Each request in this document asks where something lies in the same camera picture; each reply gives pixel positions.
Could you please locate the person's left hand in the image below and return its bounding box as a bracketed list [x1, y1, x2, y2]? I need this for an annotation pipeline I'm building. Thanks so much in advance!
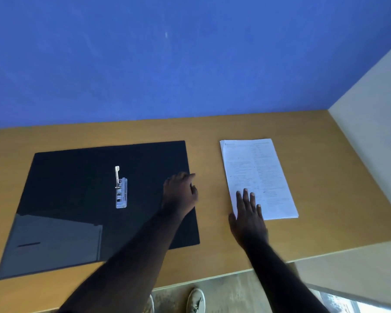
[162, 171, 199, 219]

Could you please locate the person's right hand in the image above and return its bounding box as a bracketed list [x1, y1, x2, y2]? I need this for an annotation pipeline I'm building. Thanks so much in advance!
[228, 188, 269, 250]

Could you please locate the person's left forearm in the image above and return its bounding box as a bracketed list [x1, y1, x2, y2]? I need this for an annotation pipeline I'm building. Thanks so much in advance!
[57, 208, 184, 313]

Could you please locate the person's right forearm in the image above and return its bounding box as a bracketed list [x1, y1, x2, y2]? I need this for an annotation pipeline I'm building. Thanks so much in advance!
[243, 239, 330, 313]

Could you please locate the stack of white printed papers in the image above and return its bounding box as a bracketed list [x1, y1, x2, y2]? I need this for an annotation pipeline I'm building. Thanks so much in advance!
[220, 138, 299, 221]

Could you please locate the metal file fastener clip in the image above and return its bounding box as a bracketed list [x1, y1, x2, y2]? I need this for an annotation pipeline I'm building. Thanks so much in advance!
[114, 166, 128, 209]

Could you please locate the black open file folder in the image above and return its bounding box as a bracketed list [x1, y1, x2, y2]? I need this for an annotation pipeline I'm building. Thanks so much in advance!
[0, 140, 200, 281]

